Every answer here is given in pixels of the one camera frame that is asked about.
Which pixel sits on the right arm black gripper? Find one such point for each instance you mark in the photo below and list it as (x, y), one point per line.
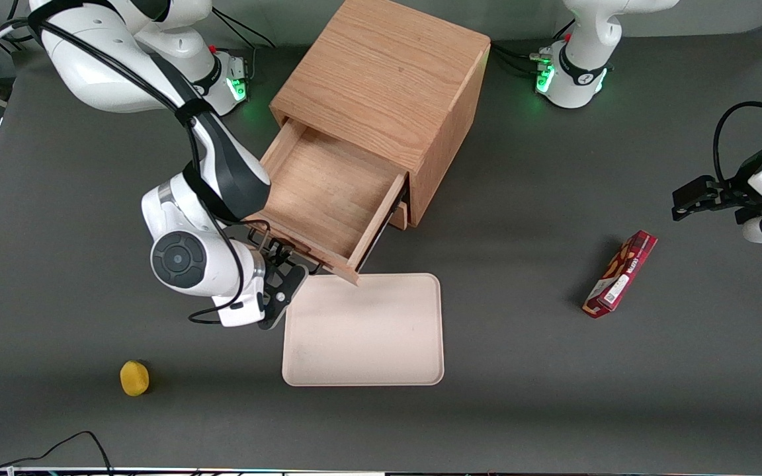
(280, 252)

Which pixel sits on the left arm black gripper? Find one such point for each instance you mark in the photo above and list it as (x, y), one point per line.
(737, 196)

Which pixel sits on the wooden cabinet drawer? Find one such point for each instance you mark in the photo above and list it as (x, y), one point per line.
(328, 192)
(399, 217)

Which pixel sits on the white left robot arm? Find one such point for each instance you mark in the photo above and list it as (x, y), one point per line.
(586, 39)

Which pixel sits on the light wooden drawer cabinet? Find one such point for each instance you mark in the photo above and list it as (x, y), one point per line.
(387, 66)

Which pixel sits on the beige plastic tray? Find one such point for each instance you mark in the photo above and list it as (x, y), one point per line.
(362, 330)

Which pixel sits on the red snack box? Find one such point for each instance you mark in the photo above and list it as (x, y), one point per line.
(619, 274)

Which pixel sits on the yellow lemon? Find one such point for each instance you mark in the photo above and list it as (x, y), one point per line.
(134, 378)

